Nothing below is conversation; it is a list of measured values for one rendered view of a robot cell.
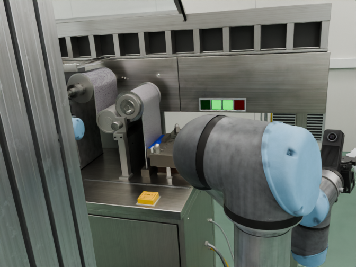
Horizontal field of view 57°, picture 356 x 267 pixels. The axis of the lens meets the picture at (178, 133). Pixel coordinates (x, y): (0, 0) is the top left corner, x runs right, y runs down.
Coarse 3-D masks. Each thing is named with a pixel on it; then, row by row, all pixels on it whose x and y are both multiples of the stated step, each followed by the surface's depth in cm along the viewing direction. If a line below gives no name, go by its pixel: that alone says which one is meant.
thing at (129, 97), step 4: (124, 96) 153; (128, 96) 152; (132, 96) 152; (120, 100) 154; (132, 100) 152; (136, 100) 152; (136, 104) 152; (136, 108) 153; (120, 112) 156; (136, 112) 154; (124, 116) 156; (128, 116) 155; (132, 116) 155
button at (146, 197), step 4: (144, 192) 142; (148, 192) 142; (152, 192) 142; (156, 192) 141; (140, 196) 139; (144, 196) 139; (148, 196) 139; (152, 196) 138; (156, 196) 139; (140, 200) 137; (144, 200) 136; (148, 200) 136; (152, 200) 135; (152, 204) 136
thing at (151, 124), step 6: (156, 108) 173; (144, 114) 158; (150, 114) 165; (156, 114) 173; (144, 120) 158; (150, 120) 166; (156, 120) 174; (144, 126) 158; (150, 126) 166; (156, 126) 174; (144, 132) 158; (150, 132) 166; (156, 132) 174; (144, 138) 159; (150, 138) 166; (156, 138) 175; (150, 144) 167
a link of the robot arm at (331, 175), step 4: (324, 172) 76; (328, 172) 77; (332, 172) 77; (328, 176) 75; (332, 176) 75; (336, 176) 76; (332, 180) 74; (336, 180) 75; (340, 180) 76; (336, 184) 74; (340, 184) 75; (340, 188) 75; (340, 192) 76
